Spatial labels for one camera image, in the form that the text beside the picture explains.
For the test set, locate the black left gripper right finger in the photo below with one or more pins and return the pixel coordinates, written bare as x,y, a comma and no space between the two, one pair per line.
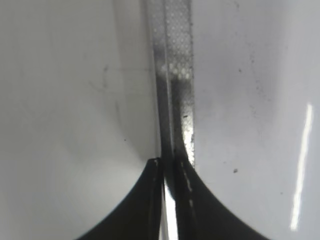
200,215

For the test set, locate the white framed whiteboard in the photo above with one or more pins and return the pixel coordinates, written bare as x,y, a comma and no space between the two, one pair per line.
238,91

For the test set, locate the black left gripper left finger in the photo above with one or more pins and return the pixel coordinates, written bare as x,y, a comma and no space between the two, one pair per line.
138,216

